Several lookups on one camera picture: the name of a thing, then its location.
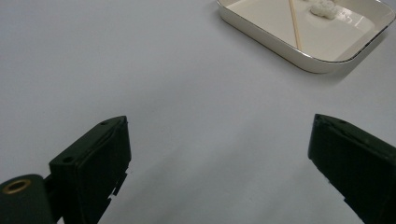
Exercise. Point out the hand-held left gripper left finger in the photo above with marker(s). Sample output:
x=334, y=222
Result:
x=93, y=161

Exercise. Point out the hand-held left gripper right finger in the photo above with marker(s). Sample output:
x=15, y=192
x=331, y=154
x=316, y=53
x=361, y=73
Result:
x=358, y=161

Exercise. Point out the white rectangular tray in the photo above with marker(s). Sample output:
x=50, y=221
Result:
x=330, y=40

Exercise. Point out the thin wooden skewer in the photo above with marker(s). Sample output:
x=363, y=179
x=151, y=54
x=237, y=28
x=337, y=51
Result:
x=295, y=26

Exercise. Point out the white lumpy food piece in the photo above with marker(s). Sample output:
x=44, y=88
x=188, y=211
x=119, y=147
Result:
x=325, y=9

